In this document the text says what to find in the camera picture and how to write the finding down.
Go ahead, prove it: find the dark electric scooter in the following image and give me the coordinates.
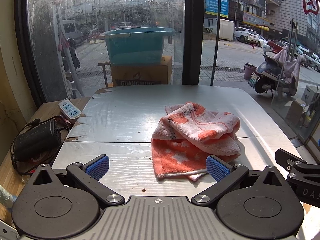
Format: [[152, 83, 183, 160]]
[[247, 44, 300, 97]]

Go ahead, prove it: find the white kiosk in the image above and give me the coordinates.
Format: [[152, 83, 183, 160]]
[[219, 19, 235, 41]]

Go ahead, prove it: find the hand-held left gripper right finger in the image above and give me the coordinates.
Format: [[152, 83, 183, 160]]
[[191, 154, 288, 209]]

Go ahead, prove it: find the black power adapter with cables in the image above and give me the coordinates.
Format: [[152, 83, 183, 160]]
[[9, 116, 71, 176]]

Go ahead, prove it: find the purple bucket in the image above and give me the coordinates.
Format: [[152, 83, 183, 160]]
[[244, 62, 258, 81]]

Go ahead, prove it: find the white power strip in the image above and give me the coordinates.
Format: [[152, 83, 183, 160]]
[[58, 99, 82, 121]]

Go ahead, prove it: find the brown cardboard box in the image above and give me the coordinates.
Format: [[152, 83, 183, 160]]
[[111, 56, 173, 87]]

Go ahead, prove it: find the orange and white towel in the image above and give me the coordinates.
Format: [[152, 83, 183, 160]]
[[151, 102, 242, 182]]

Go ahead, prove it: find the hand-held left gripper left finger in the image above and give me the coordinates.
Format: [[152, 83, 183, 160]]
[[31, 154, 125, 208]]

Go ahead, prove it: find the white box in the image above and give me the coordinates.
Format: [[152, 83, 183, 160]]
[[300, 85, 320, 105]]

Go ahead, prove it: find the red car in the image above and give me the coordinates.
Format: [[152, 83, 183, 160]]
[[267, 40, 288, 53]]

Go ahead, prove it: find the wooden side table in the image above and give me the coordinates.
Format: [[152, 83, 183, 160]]
[[0, 96, 92, 228]]

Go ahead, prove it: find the pink cloth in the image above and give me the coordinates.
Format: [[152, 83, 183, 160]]
[[274, 45, 307, 84]]

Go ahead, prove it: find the teal plastic tub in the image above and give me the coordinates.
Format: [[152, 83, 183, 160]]
[[101, 27, 175, 65]]

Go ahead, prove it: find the open cardboard box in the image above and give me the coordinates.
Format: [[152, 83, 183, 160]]
[[285, 100, 313, 128]]

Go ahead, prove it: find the small white car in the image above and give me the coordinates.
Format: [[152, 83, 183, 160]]
[[255, 35, 269, 47]]

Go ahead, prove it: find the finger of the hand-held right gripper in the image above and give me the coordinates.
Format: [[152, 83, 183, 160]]
[[274, 149, 308, 173], [293, 160, 320, 179]]

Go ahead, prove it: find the wooden chair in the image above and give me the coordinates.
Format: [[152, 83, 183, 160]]
[[98, 61, 112, 88]]

